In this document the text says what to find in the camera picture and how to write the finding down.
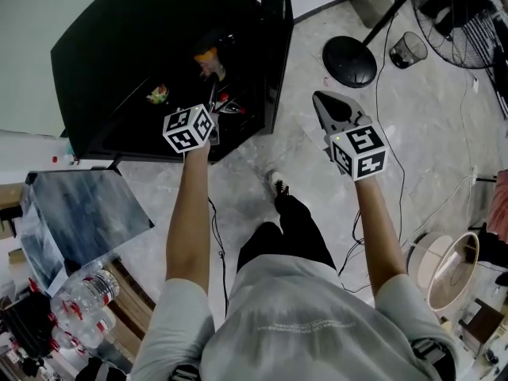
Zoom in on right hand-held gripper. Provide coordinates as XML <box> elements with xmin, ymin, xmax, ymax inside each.
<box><xmin>312</xmin><ymin>91</ymin><xmax>388</xmax><ymax>181</ymax></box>

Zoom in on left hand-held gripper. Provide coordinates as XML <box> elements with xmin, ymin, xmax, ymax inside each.
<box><xmin>162</xmin><ymin>73</ymin><xmax>244</xmax><ymax>154</ymax></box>

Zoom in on orange juice bottle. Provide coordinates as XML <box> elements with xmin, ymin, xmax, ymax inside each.
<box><xmin>193</xmin><ymin>47</ymin><xmax>227</xmax><ymax>82</ymax></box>

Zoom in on black mini fridge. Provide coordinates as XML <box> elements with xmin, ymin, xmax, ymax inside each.
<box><xmin>50</xmin><ymin>0</ymin><xmax>295</xmax><ymax>164</ymax></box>

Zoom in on person's left forearm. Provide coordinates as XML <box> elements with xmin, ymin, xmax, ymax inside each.
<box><xmin>164</xmin><ymin>140</ymin><xmax>212</xmax><ymax>294</ymax></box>

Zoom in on person's right forearm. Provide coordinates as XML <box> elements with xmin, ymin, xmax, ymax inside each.
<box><xmin>353</xmin><ymin>175</ymin><xmax>409</xmax><ymax>298</ymax></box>

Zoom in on black floor fan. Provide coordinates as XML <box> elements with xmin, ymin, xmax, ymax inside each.
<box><xmin>321</xmin><ymin>0</ymin><xmax>506</xmax><ymax>90</ymax></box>

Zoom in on person's white shoe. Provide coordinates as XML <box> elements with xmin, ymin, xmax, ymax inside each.
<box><xmin>266</xmin><ymin>169</ymin><xmax>291</xmax><ymax>198</ymax></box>

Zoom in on black mesh waste bin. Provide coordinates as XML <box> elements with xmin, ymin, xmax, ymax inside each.
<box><xmin>388</xmin><ymin>30</ymin><xmax>429</xmax><ymax>70</ymax></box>

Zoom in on grey square bin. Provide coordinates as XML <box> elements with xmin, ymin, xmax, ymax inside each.
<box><xmin>349</xmin><ymin>0</ymin><xmax>398</xmax><ymax>29</ymax></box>

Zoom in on person's black trousers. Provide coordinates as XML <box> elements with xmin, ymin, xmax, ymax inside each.
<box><xmin>236</xmin><ymin>194</ymin><xmax>339</xmax><ymax>274</ymax></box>

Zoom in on pink cloth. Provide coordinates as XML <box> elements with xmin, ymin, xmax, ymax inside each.
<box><xmin>487</xmin><ymin>170</ymin><xmax>508</xmax><ymax>237</ymax></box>

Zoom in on round wooden tub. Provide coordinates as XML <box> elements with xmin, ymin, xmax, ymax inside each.
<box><xmin>406</xmin><ymin>231</ymin><xmax>481</xmax><ymax>313</ymax></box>

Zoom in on wooden slatted bench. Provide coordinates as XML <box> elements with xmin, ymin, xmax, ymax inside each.
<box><xmin>102</xmin><ymin>256</ymin><xmax>156</xmax><ymax>341</ymax></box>

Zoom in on person's grey t-shirt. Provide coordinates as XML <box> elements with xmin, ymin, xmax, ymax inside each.
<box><xmin>129</xmin><ymin>253</ymin><xmax>464</xmax><ymax>381</ymax></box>

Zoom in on pack of clear water bottles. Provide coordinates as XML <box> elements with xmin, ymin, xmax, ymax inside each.
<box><xmin>47</xmin><ymin>266</ymin><xmax>121</xmax><ymax>356</ymax></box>

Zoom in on black bag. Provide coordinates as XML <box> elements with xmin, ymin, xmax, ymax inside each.
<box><xmin>0</xmin><ymin>291</ymin><xmax>56</xmax><ymax>357</ymax></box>

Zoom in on black cable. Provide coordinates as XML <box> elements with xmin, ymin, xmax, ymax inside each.
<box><xmin>336</xmin><ymin>0</ymin><xmax>408</xmax><ymax>289</ymax></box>

